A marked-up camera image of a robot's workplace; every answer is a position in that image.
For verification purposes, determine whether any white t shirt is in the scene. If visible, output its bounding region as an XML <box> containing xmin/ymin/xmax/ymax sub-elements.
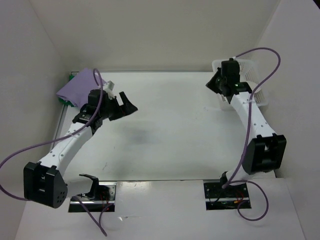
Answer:
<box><xmin>247</xmin><ymin>80</ymin><xmax>258</xmax><ymax>91</ymax></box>

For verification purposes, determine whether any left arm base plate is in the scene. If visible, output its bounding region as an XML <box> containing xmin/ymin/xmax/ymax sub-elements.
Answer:
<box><xmin>76</xmin><ymin>181</ymin><xmax>117</xmax><ymax>213</ymax></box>

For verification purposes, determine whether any aluminium table edge rail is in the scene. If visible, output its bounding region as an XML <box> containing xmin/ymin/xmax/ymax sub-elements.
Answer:
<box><xmin>50</xmin><ymin>71</ymin><xmax>78</xmax><ymax>151</ymax></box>

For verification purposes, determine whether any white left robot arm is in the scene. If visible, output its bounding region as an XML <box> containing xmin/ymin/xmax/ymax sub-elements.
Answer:
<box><xmin>23</xmin><ymin>89</ymin><xmax>138</xmax><ymax>209</ymax></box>

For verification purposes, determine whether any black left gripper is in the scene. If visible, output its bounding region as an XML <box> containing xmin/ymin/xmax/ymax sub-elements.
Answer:
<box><xmin>99</xmin><ymin>91</ymin><xmax>137</xmax><ymax>121</ymax></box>

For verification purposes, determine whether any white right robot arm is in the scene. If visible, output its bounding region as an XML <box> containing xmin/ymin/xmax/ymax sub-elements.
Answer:
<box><xmin>206</xmin><ymin>58</ymin><xmax>287</xmax><ymax>197</ymax></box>

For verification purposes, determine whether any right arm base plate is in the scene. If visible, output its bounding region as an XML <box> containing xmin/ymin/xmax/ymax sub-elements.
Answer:
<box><xmin>203</xmin><ymin>179</ymin><xmax>252</xmax><ymax>211</ymax></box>

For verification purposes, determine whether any purple cable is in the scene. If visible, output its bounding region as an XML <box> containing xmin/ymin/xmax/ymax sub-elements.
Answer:
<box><xmin>0</xmin><ymin>68</ymin><xmax>108</xmax><ymax>237</ymax></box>
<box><xmin>221</xmin><ymin>47</ymin><xmax>281</xmax><ymax>221</ymax></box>

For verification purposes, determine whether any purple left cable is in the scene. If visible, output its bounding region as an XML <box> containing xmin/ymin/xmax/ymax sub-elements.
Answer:
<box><xmin>0</xmin><ymin>68</ymin><xmax>108</xmax><ymax>237</ymax></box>

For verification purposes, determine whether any green t shirt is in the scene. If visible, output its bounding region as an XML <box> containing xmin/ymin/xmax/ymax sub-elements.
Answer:
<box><xmin>58</xmin><ymin>73</ymin><xmax>75</xmax><ymax>107</ymax></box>

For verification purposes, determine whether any purple t shirt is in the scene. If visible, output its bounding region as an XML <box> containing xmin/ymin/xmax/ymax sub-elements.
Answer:
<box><xmin>56</xmin><ymin>68</ymin><xmax>101</xmax><ymax>109</ymax></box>

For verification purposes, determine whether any white plastic basket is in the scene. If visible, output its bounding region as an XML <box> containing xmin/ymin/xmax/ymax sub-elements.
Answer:
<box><xmin>217</xmin><ymin>58</ymin><xmax>269</xmax><ymax>111</ymax></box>

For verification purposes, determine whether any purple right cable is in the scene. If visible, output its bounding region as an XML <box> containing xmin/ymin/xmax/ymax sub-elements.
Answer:
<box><xmin>221</xmin><ymin>47</ymin><xmax>281</xmax><ymax>221</ymax></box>

